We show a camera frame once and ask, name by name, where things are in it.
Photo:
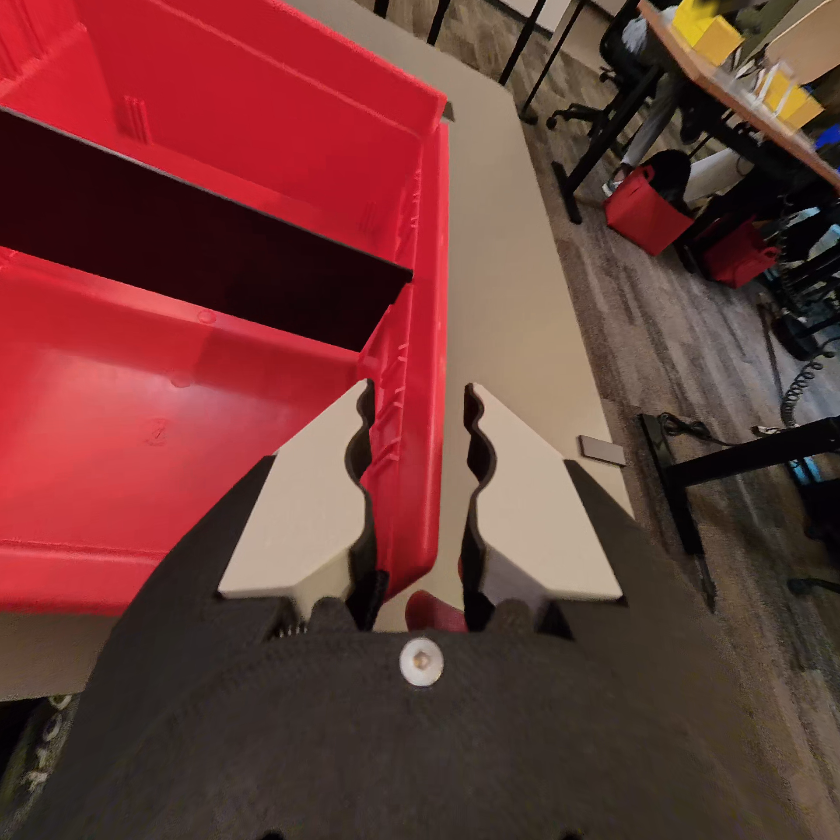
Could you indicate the wooden table black frame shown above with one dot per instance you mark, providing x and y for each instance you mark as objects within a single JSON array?
[{"x": 735, "y": 88}]

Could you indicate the black bin divider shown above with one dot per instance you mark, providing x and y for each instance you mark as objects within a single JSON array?
[{"x": 197, "y": 249}]

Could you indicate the small grey rectangular pad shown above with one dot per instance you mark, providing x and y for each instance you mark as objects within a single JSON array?
[{"x": 602, "y": 451}]

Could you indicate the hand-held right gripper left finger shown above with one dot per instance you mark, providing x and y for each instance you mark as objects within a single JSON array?
[{"x": 302, "y": 525}]

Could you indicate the black table leg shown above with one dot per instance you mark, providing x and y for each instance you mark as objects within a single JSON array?
[{"x": 525, "y": 39}]

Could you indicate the yellow box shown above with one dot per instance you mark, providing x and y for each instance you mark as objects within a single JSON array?
[
  {"x": 797, "y": 105},
  {"x": 709, "y": 29}
]

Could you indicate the black office chair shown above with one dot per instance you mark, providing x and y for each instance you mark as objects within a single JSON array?
[{"x": 623, "y": 46}]

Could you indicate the red storage bag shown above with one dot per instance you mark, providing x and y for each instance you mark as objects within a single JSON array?
[
  {"x": 646, "y": 216},
  {"x": 741, "y": 256}
]

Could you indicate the red plastic bin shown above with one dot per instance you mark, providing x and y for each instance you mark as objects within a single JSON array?
[{"x": 131, "y": 426}]

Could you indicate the person's right hand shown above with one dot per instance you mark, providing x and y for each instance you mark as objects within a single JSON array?
[{"x": 433, "y": 613}]

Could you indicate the dark patterned cloth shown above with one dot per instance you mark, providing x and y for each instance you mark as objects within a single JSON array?
[{"x": 39, "y": 754}]

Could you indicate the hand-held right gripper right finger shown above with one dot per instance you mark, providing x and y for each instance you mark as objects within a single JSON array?
[{"x": 544, "y": 531}]

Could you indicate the black desk leg frame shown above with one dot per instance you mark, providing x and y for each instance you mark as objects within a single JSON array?
[{"x": 669, "y": 459}]

